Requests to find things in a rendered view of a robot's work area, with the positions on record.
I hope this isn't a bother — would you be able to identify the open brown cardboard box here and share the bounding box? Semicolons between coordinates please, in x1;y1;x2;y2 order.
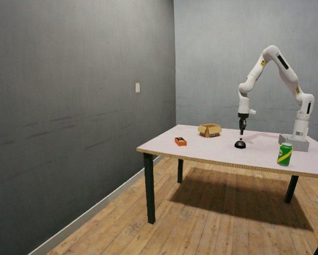
198;124;222;138

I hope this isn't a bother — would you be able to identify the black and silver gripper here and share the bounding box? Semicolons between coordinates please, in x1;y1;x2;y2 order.
238;113;249;135

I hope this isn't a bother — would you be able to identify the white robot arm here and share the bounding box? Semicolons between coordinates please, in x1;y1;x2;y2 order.
238;45;315;141

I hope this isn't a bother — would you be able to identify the green soda can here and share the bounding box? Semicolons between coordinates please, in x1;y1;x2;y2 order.
277;142;292;166

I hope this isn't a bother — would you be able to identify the black bell dome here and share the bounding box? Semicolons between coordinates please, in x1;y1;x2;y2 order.
235;138;246;149

